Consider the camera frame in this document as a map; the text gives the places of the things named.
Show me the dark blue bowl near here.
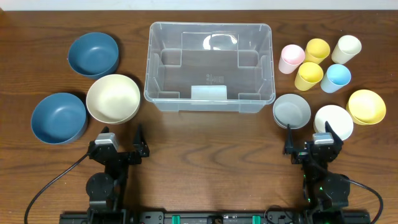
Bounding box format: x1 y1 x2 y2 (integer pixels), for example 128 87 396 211
30 93 88 144

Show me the cream cup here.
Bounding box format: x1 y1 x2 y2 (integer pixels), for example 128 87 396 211
331 35 362 64

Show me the yellow small bowl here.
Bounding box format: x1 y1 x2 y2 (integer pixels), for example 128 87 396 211
346 90 386 125

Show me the white small bowl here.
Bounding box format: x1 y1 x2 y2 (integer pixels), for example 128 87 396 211
313 105 354 141

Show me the yellow cup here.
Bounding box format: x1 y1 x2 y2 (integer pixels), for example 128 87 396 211
294 62 324 91
304 38 330 64

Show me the cream large bowl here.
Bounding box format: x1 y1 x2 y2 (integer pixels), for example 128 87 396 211
86 74 141 124

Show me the dark blue bowl far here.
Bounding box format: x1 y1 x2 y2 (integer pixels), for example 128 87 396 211
67 32 119 80

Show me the grey small bowl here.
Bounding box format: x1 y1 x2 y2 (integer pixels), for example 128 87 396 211
272 94 311 129

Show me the pink cup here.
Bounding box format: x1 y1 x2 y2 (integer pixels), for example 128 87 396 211
278 44 305 74

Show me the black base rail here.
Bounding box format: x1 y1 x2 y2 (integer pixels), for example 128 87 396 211
59 210 371 224

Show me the dark blue bowl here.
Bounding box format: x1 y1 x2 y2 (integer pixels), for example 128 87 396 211
30 93 88 144
67 32 119 80

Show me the left black cable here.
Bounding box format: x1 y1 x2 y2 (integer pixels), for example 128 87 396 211
24 152 91 224

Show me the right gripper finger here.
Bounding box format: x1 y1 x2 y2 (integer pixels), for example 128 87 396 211
325 121 342 144
285 124 293 149

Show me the clear plastic storage container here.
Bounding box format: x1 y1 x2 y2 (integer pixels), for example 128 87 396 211
144 22 276 113

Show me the light blue cup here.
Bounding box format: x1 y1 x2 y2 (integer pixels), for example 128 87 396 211
320 64 351 93

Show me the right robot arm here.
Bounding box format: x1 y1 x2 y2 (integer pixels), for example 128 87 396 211
284 122 350 211

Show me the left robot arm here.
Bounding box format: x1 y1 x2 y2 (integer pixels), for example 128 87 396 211
86 126 150 212

